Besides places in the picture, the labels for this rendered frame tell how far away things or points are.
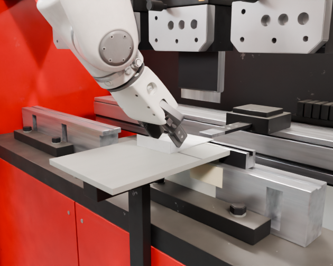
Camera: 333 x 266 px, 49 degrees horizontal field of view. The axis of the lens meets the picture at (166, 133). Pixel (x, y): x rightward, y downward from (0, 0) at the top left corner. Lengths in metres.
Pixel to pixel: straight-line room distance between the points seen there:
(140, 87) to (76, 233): 0.47
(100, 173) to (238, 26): 0.31
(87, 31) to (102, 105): 0.97
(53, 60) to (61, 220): 0.70
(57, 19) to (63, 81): 0.99
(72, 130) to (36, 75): 0.43
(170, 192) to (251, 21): 0.35
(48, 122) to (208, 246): 0.75
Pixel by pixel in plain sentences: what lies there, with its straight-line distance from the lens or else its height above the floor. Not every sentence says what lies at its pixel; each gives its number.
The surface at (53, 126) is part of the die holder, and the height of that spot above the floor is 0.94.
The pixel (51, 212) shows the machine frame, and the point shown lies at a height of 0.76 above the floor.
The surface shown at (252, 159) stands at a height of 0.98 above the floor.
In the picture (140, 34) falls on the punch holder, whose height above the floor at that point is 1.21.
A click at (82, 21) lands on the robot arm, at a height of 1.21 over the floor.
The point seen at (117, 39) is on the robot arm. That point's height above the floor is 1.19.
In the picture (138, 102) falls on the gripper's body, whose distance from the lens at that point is 0.59.
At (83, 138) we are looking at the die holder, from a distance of 1.03.
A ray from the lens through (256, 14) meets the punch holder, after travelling 0.59.
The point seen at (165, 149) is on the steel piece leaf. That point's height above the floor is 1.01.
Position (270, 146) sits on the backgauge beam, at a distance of 0.92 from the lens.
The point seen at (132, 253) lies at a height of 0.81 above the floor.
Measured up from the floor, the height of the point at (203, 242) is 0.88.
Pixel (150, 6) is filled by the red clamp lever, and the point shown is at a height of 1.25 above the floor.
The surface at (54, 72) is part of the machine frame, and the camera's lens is 1.48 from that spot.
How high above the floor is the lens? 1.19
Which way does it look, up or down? 14 degrees down
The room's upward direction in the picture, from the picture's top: straight up
